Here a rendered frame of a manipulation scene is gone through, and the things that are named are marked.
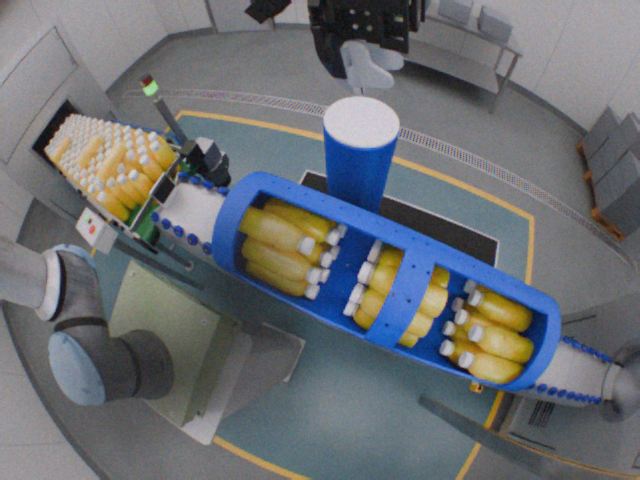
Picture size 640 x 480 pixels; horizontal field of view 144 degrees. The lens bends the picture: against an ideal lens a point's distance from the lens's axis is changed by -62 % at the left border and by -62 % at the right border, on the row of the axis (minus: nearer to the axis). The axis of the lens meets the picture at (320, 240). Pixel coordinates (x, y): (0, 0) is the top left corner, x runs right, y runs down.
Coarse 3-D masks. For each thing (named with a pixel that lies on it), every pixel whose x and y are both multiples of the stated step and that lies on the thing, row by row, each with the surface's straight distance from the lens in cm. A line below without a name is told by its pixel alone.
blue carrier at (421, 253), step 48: (240, 192) 62; (288, 192) 60; (240, 240) 74; (384, 240) 55; (432, 240) 62; (336, 288) 78; (528, 288) 71; (384, 336) 57; (432, 336) 80; (528, 336) 83; (528, 384) 75
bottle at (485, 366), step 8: (480, 352) 72; (472, 360) 70; (480, 360) 70; (488, 360) 70; (496, 360) 72; (504, 360) 74; (472, 368) 70; (480, 368) 70; (488, 368) 70; (496, 368) 72; (504, 368) 73; (512, 368) 75; (520, 368) 78; (480, 376) 71; (488, 376) 72; (496, 376) 73; (504, 376) 74; (512, 376) 76
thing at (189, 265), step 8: (176, 152) 135; (56, 168) 250; (192, 168) 125; (200, 168) 131; (72, 184) 200; (88, 200) 168; (128, 232) 127; (136, 240) 121; (144, 240) 162; (152, 248) 123; (160, 248) 173; (168, 248) 181; (168, 256) 184; (176, 256) 188; (184, 264) 198; (192, 264) 207
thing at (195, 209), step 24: (192, 192) 110; (216, 192) 104; (168, 216) 111; (192, 216) 104; (216, 216) 99; (216, 264) 98; (552, 360) 117; (576, 360) 131; (480, 384) 105; (552, 384) 119; (576, 384) 135; (600, 384) 156
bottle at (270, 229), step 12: (252, 216) 63; (264, 216) 63; (276, 216) 63; (240, 228) 65; (252, 228) 63; (264, 228) 61; (276, 228) 60; (288, 228) 60; (264, 240) 62; (276, 240) 60; (288, 240) 59; (300, 240) 60
